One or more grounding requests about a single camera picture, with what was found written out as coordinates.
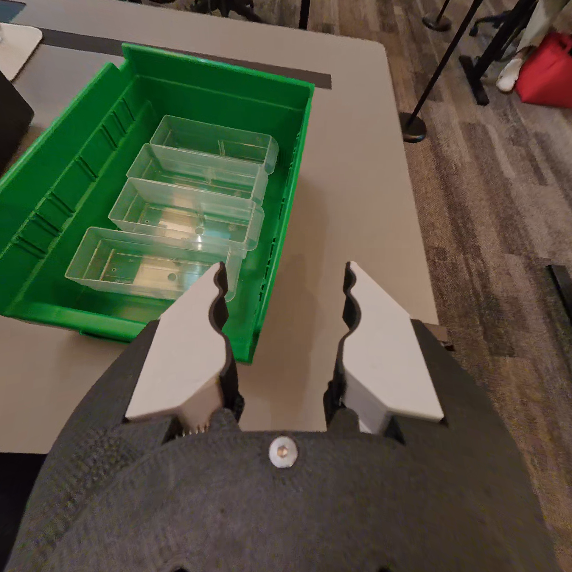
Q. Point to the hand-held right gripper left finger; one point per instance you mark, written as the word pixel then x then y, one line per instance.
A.
pixel 183 357

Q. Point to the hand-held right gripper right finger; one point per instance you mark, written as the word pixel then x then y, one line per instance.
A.
pixel 384 362

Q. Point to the clear plastic drawer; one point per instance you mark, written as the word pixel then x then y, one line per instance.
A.
pixel 134 263
pixel 178 214
pixel 192 172
pixel 210 138

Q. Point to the green plastic bin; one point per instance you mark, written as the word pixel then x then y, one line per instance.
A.
pixel 214 96

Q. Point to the black drawer cabinet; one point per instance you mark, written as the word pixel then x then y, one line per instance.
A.
pixel 13 120

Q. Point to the black floor bar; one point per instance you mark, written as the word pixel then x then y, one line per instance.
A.
pixel 562 286

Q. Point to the black stanchion with round base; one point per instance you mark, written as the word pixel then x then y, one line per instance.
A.
pixel 413 127

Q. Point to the red bag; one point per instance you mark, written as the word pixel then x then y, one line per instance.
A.
pixel 547 71

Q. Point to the black round stanchion base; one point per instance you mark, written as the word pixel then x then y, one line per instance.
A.
pixel 437 21

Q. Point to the white stand base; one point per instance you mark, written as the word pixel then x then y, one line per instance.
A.
pixel 18 49

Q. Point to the black chair base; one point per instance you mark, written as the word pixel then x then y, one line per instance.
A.
pixel 228 9

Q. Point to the black angled stand frame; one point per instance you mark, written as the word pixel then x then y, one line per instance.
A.
pixel 478 76

